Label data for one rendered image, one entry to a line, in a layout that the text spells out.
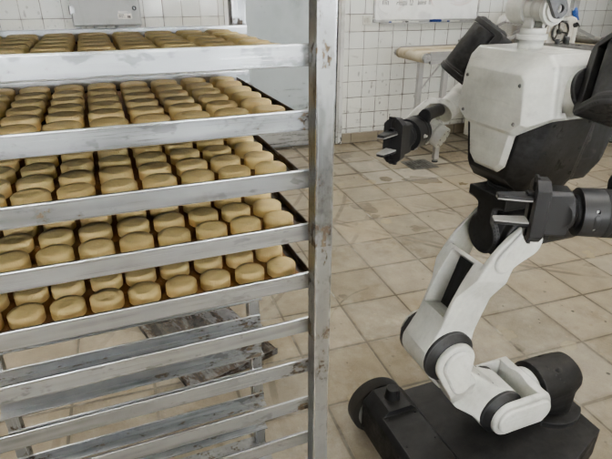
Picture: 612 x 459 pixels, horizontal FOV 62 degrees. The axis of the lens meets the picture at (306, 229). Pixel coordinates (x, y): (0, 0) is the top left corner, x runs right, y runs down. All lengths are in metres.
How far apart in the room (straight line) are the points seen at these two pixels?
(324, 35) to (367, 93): 4.50
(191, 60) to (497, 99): 0.70
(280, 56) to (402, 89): 4.68
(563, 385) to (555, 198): 0.91
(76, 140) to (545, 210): 0.76
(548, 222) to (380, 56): 4.32
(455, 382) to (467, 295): 0.23
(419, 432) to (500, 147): 0.91
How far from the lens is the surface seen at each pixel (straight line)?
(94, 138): 0.71
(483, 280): 1.28
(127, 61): 0.69
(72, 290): 0.89
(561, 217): 1.01
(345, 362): 2.19
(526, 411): 1.68
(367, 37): 5.13
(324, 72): 0.72
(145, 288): 0.86
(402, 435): 1.68
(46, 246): 0.84
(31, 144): 0.71
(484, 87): 1.22
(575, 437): 1.86
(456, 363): 1.36
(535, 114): 1.14
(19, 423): 1.49
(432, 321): 1.36
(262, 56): 0.72
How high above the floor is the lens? 1.40
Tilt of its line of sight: 25 degrees down
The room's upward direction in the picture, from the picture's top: straight up
